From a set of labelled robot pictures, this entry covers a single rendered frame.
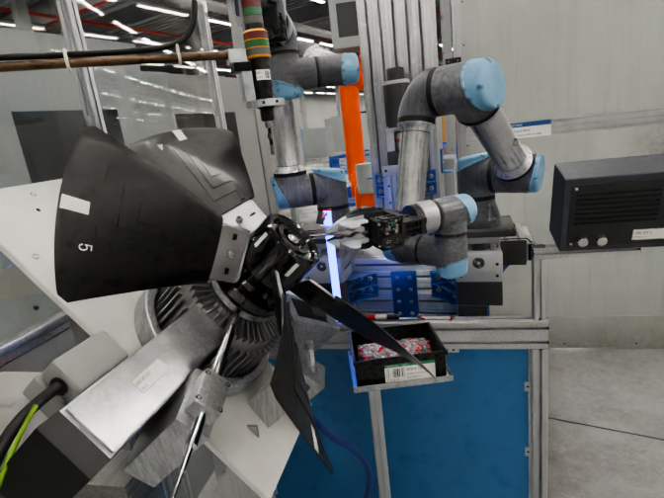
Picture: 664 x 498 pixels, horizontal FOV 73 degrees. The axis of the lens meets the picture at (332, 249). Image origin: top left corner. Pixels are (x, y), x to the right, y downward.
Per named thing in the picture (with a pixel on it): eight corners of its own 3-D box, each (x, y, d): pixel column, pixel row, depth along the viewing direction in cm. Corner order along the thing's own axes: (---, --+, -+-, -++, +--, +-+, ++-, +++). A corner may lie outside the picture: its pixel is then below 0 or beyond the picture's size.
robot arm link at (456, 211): (480, 228, 105) (479, 193, 103) (442, 238, 101) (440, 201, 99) (458, 223, 112) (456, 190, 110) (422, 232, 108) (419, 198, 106)
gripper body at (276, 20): (286, 35, 90) (293, 45, 101) (279, -13, 87) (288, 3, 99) (248, 40, 90) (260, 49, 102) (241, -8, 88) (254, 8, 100)
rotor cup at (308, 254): (263, 330, 75) (314, 281, 70) (201, 269, 74) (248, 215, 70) (290, 297, 88) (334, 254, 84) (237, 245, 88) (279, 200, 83)
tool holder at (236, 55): (239, 108, 76) (229, 45, 74) (232, 112, 83) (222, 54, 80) (290, 103, 79) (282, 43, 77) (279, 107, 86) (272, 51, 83)
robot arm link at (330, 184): (352, 204, 157) (348, 165, 154) (314, 208, 156) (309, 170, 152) (346, 200, 169) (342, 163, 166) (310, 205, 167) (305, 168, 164)
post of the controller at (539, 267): (534, 320, 116) (534, 247, 111) (531, 315, 119) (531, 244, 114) (545, 320, 115) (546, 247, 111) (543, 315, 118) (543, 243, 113)
